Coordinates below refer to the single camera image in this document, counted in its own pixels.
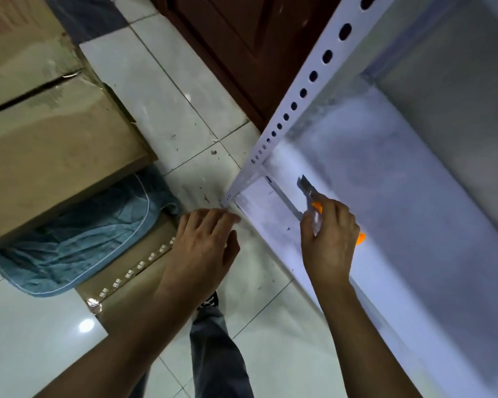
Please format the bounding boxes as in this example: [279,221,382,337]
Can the person's right forearm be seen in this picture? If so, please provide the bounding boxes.
[315,277,422,398]

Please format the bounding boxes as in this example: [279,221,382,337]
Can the large brown cardboard box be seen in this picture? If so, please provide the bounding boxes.
[0,0,159,258]

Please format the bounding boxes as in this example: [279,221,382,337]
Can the person's grey trouser legs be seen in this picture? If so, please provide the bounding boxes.
[128,304,254,398]

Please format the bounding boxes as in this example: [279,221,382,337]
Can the white metal shelving rack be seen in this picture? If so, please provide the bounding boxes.
[222,0,498,398]

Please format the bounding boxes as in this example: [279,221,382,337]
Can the person's left hand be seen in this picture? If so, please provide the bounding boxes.
[153,208,242,307]

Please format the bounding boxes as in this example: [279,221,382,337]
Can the person's right hand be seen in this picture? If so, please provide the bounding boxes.
[300,193,360,287]

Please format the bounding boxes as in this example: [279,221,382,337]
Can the black and white sneaker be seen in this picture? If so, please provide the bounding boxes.
[197,291,219,310]

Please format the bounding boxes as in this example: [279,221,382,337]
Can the small printed brown carton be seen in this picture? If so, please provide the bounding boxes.
[75,213,233,337]

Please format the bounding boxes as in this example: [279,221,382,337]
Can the orange utility knife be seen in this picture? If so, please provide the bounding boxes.
[297,175,368,245]

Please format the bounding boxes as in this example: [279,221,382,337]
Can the person's left forearm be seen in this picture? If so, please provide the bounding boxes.
[33,290,200,398]

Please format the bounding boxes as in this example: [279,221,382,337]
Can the dark wooden door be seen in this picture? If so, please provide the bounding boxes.
[149,0,341,129]

